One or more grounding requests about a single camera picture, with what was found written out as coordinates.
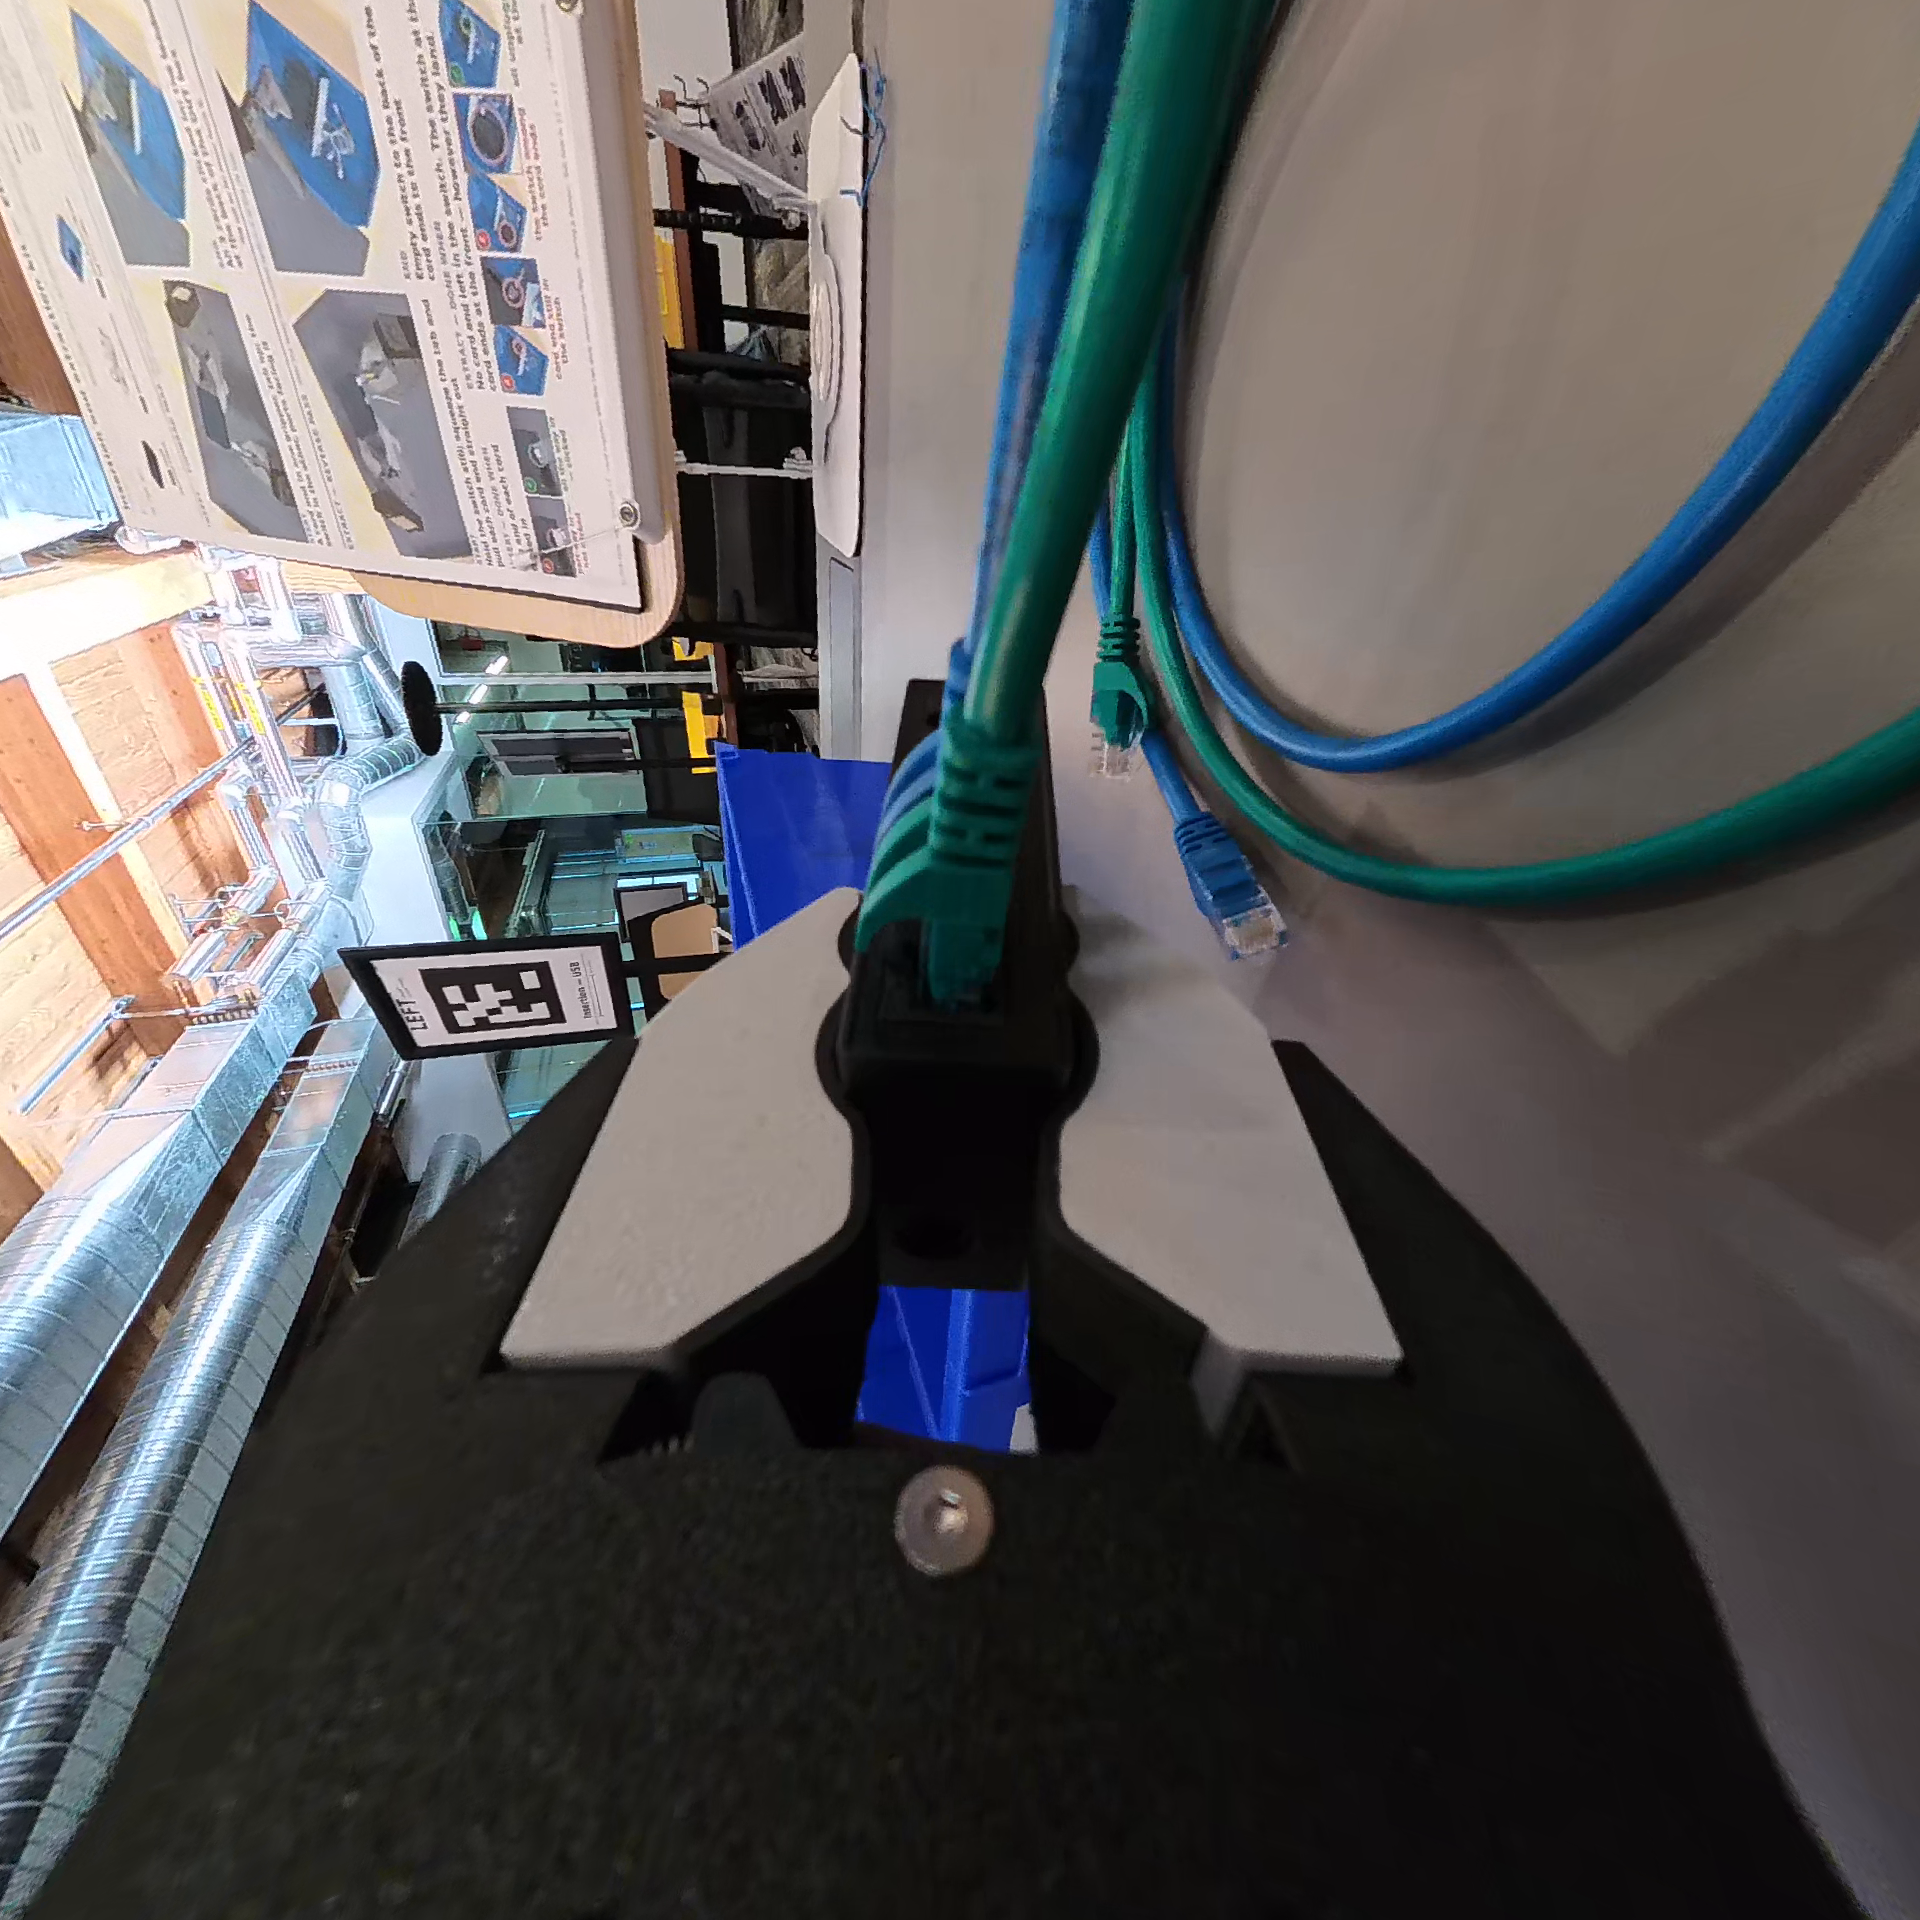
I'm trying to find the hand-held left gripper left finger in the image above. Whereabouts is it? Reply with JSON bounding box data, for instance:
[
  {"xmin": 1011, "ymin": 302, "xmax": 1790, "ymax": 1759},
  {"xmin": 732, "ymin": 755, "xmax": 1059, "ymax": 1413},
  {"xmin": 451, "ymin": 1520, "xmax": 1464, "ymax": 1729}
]
[{"xmin": 497, "ymin": 888, "xmax": 878, "ymax": 1451}]

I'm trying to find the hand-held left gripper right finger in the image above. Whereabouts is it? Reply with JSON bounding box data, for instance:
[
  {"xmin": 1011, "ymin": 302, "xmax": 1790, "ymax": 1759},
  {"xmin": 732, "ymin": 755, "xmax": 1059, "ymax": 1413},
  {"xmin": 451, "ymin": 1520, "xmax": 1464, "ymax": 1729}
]
[{"xmin": 1025, "ymin": 883, "xmax": 1407, "ymax": 1451}]

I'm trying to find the black network switch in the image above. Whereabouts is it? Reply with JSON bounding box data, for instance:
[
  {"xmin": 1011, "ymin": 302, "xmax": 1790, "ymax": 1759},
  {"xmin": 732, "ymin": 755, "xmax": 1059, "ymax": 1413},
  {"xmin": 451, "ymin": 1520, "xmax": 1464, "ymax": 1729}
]
[{"xmin": 834, "ymin": 673, "xmax": 1100, "ymax": 1296}]

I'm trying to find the blue ethernet cable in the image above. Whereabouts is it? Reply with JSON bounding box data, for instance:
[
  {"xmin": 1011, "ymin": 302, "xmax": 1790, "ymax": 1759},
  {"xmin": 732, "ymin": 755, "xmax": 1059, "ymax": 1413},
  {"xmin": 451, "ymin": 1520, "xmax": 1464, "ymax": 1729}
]
[{"xmin": 870, "ymin": 0, "xmax": 1920, "ymax": 966}]

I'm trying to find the green ethernet cable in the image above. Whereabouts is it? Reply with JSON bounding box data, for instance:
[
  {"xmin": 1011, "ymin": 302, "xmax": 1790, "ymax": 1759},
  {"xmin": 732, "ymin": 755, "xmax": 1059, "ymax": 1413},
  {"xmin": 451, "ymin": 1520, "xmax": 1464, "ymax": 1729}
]
[{"xmin": 849, "ymin": 0, "xmax": 1920, "ymax": 1010}]

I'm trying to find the black-framed wooden chair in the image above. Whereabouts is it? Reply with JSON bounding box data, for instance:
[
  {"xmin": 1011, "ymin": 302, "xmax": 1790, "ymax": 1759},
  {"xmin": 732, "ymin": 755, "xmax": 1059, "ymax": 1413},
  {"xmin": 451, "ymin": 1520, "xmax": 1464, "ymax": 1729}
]
[{"xmin": 617, "ymin": 895, "xmax": 739, "ymax": 1010}]

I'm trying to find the black-framed tag sign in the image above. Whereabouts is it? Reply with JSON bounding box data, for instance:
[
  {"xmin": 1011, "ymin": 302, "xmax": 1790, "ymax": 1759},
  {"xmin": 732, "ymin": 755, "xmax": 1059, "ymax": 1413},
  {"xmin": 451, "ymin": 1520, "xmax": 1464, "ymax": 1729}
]
[{"xmin": 333, "ymin": 926, "xmax": 636, "ymax": 1061}]

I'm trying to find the blue plastic bin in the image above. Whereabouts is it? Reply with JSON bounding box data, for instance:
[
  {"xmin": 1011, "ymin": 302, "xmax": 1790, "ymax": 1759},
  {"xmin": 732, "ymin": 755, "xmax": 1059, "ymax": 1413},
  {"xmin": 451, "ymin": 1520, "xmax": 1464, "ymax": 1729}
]
[{"xmin": 708, "ymin": 737, "xmax": 1039, "ymax": 1457}]

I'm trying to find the printed instruction sheet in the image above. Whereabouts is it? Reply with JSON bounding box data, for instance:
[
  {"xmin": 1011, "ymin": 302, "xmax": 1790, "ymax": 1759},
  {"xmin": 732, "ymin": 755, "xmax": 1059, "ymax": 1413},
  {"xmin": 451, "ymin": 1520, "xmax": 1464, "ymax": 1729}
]
[{"xmin": 0, "ymin": 0, "xmax": 650, "ymax": 581}]

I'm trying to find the white printed paper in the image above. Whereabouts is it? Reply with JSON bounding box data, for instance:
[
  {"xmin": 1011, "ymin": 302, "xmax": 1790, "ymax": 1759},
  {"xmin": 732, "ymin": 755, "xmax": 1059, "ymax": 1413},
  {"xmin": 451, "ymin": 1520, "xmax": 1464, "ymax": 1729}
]
[{"xmin": 701, "ymin": 48, "xmax": 815, "ymax": 161}]

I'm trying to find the dark desk cable flap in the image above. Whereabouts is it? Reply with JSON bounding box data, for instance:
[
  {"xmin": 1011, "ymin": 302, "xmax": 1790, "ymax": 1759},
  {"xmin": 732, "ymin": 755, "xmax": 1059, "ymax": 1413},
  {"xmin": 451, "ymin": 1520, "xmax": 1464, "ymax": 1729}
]
[{"xmin": 817, "ymin": 552, "xmax": 868, "ymax": 755}]

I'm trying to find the silver ventilation duct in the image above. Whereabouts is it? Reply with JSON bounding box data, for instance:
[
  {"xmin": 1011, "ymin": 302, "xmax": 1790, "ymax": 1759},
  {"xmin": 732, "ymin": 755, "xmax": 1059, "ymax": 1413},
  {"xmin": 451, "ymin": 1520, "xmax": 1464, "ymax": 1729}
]
[
  {"xmin": 0, "ymin": 1122, "xmax": 486, "ymax": 1883},
  {"xmin": 0, "ymin": 1016, "xmax": 396, "ymax": 1536}
]

